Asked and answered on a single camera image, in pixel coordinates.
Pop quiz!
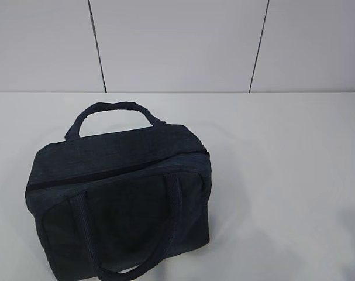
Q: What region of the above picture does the navy blue lunch bag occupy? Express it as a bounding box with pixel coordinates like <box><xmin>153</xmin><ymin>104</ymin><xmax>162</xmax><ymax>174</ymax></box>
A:
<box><xmin>25</xmin><ymin>102</ymin><xmax>212</xmax><ymax>280</ymax></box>

